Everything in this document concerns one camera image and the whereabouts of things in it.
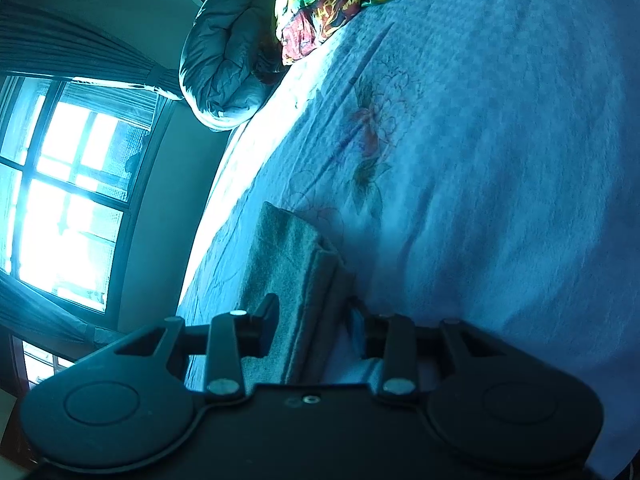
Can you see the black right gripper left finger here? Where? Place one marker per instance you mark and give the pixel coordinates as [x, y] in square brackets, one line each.
[254, 331]

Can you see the white rolled duvet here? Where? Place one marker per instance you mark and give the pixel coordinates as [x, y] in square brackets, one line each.
[230, 61]

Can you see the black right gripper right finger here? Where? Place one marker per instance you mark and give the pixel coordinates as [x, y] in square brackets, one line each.
[374, 332]

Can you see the lower side window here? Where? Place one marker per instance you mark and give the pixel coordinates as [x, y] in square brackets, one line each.
[34, 365]

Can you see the grey-green fleece pants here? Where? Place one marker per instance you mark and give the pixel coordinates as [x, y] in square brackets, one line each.
[289, 258]

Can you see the light blue floral bedsheet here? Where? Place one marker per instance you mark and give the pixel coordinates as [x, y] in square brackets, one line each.
[473, 159]

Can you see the large bedroom window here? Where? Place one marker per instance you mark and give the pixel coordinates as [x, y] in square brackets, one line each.
[73, 168]

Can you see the teal curtain near headboard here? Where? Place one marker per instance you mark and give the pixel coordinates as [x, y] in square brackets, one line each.
[36, 42]

